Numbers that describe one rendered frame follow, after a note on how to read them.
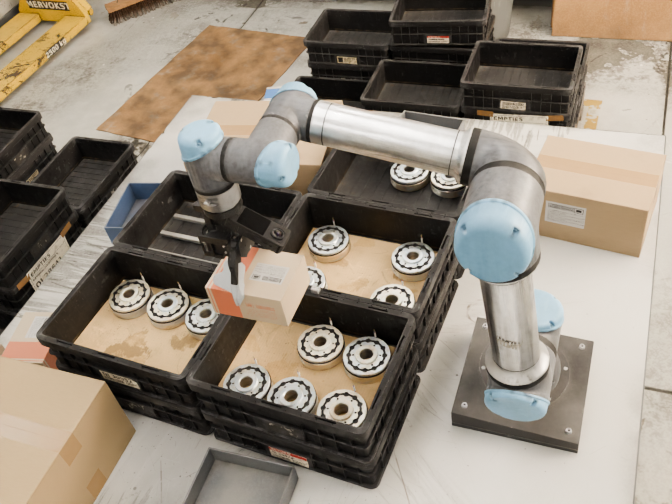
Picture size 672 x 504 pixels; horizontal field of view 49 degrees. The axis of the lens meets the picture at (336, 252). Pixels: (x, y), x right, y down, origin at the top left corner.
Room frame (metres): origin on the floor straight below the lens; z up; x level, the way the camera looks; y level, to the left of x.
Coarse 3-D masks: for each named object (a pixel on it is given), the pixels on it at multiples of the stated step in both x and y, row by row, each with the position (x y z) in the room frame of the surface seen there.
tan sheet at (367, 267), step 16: (352, 240) 1.34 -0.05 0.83; (368, 240) 1.33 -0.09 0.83; (304, 256) 1.32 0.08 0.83; (352, 256) 1.28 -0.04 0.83; (368, 256) 1.27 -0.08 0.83; (384, 256) 1.26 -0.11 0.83; (336, 272) 1.24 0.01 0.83; (352, 272) 1.23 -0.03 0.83; (368, 272) 1.22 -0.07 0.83; (384, 272) 1.21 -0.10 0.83; (336, 288) 1.19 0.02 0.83; (352, 288) 1.18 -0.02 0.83; (368, 288) 1.17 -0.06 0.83; (416, 288) 1.14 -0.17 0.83
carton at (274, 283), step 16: (256, 256) 1.05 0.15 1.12; (272, 256) 1.04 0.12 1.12; (288, 256) 1.03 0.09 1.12; (256, 272) 1.01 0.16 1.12; (272, 272) 1.00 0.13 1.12; (288, 272) 0.99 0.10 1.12; (304, 272) 1.01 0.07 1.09; (208, 288) 0.99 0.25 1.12; (256, 288) 0.97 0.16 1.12; (272, 288) 0.96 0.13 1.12; (288, 288) 0.95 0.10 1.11; (304, 288) 1.00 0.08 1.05; (224, 304) 0.98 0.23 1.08; (240, 304) 0.96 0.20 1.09; (256, 304) 0.95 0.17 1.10; (272, 304) 0.93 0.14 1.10; (288, 304) 0.94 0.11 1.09; (272, 320) 0.94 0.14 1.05; (288, 320) 0.93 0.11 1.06
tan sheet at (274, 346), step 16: (256, 336) 1.09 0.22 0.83; (272, 336) 1.09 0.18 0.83; (288, 336) 1.08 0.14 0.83; (240, 352) 1.06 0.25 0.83; (256, 352) 1.05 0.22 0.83; (272, 352) 1.04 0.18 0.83; (288, 352) 1.03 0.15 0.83; (272, 368) 1.00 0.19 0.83; (288, 368) 0.99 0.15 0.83; (304, 368) 0.98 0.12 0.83; (336, 368) 0.96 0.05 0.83; (320, 384) 0.93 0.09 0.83; (336, 384) 0.92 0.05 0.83; (352, 384) 0.91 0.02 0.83; (368, 384) 0.91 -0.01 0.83; (320, 400) 0.89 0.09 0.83; (368, 400) 0.87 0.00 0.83
